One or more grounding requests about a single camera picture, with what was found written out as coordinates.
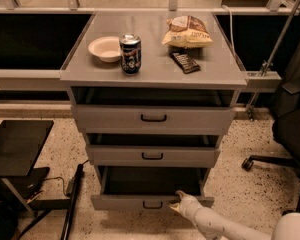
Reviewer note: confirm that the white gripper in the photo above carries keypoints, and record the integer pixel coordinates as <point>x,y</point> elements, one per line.
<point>192,205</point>

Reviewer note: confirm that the grey bottom drawer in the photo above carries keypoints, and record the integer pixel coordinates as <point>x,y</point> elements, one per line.
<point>150,189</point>

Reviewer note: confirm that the grey drawer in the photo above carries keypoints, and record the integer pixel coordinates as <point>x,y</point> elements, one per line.
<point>152,119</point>
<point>152,156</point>
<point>150,189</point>

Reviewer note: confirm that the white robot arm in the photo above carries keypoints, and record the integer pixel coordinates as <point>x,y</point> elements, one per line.
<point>213,226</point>

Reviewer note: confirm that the grey middle drawer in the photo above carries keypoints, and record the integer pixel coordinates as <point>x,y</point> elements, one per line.
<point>152,156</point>

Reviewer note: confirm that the grey drawer cabinet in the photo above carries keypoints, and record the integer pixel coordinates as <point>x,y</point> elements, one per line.
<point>160,82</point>

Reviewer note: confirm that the grey top drawer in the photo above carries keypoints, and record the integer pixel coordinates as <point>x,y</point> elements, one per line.
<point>152,119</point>

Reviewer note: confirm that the black pole on floor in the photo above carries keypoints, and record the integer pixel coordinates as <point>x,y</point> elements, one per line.
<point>73,198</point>

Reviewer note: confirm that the black office chair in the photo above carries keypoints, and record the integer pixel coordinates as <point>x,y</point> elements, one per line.
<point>286,128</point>

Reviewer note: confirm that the dark chocolate bar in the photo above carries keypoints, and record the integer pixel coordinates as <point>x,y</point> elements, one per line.
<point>185,62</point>

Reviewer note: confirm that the dark soda can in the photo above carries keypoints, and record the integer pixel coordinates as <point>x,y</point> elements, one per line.
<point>130,45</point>

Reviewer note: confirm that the white paper bowl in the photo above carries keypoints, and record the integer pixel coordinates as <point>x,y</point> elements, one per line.
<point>107,49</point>

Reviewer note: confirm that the yellow chip bag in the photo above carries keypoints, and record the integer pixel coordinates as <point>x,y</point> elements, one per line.
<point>187,32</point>

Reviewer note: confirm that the black side table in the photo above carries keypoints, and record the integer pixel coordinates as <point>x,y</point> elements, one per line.
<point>21,142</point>

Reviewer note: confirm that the metal diagonal rod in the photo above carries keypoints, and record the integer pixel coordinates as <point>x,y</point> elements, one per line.
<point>256,79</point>

